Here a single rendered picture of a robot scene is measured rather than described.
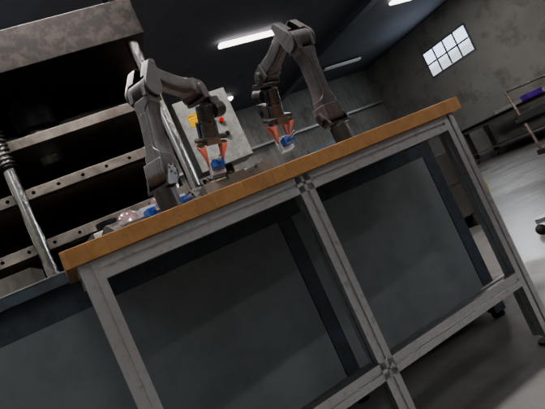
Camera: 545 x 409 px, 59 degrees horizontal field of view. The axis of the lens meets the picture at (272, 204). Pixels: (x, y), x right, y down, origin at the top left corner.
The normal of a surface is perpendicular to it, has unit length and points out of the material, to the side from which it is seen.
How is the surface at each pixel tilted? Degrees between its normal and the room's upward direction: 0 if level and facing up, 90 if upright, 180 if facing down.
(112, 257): 90
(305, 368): 90
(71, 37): 90
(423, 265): 90
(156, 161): 74
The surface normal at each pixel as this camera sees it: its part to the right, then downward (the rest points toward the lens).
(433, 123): 0.37, -0.21
